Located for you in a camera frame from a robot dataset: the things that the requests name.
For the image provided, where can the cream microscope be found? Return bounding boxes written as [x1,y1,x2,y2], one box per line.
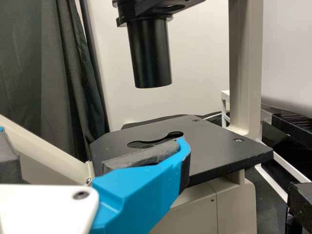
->
[0,0,275,234]

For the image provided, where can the white box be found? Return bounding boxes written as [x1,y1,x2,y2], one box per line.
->
[86,0,312,120]

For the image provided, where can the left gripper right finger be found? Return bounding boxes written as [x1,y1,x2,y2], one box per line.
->
[91,136,191,234]

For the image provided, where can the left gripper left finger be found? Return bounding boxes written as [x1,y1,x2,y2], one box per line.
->
[0,126,20,184]

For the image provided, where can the black platform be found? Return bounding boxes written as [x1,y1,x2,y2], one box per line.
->
[254,111,312,234]

